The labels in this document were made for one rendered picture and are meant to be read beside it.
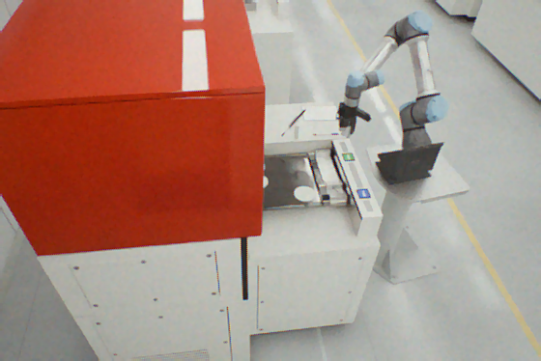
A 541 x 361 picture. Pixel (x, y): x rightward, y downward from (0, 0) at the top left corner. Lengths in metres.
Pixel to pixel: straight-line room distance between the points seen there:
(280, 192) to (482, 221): 1.89
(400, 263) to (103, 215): 2.14
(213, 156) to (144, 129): 0.20
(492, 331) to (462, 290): 0.30
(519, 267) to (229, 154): 2.55
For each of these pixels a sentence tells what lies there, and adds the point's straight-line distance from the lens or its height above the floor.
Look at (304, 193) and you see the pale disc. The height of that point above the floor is 0.90.
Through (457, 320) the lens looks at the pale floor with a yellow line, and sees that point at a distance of 2.94.
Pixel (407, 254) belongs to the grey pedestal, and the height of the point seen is 0.01.
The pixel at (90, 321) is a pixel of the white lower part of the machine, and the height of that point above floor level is 0.77.
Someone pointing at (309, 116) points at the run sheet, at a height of 0.97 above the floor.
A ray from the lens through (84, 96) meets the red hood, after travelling 1.11.
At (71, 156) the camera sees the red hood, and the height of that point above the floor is 1.64.
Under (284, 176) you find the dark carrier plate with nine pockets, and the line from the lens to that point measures 2.15.
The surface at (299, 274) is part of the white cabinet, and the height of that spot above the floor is 0.65.
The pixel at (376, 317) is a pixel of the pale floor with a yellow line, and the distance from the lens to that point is 2.79.
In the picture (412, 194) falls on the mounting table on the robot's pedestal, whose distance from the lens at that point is 2.31.
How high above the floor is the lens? 2.38
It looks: 44 degrees down
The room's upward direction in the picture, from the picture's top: 1 degrees clockwise
